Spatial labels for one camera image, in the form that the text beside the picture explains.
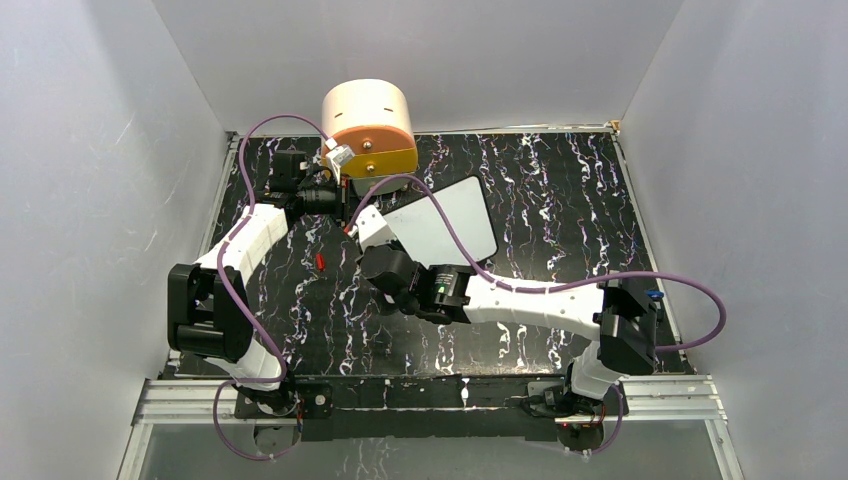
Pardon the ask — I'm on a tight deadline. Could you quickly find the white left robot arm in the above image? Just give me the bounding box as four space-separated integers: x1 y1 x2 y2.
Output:
167 145 354 416

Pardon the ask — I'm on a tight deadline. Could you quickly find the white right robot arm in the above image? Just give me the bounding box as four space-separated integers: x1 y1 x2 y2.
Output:
359 245 661 414

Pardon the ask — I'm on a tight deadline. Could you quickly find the black framed whiteboard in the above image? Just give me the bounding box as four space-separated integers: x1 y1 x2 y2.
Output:
384 175 499 267

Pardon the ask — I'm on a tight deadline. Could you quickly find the blue whiteboard eraser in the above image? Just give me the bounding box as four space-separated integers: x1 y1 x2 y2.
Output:
645 290 665 301

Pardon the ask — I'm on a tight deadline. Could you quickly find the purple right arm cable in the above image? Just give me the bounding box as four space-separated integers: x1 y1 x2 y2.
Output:
347 173 727 457

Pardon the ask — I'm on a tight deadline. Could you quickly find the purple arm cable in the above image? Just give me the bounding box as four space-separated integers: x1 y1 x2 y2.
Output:
211 115 331 463
347 173 727 457

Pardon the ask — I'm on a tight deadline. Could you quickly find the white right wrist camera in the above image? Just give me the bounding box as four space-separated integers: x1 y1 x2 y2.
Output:
345 205 397 252

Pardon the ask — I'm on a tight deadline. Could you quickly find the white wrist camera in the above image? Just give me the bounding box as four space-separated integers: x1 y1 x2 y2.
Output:
345 205 397 252
324 137 355 182

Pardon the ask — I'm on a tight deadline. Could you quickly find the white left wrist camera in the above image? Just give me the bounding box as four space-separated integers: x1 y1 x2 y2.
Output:
324 137 355 182

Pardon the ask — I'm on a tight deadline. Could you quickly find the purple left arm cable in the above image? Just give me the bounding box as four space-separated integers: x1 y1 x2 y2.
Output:
211 115 331 463

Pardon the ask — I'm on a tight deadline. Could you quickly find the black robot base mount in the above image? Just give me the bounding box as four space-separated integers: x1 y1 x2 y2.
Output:
234 374 617 444

